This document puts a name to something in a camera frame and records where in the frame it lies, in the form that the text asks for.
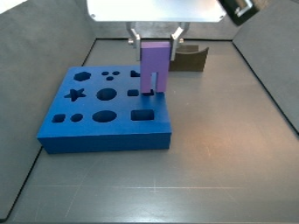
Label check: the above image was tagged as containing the black curved stand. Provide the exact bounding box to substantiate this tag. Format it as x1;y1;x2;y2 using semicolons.
170;45;210;72

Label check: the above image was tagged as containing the purple double-square peg block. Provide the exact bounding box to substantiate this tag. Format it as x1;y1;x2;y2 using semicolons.
140;41;171;93

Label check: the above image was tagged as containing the blue foam shape board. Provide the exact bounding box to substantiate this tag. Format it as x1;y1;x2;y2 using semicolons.
38;66;172;154

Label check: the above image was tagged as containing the silver gripper plate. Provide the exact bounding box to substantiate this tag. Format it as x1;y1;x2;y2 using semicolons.
87;0;226;60

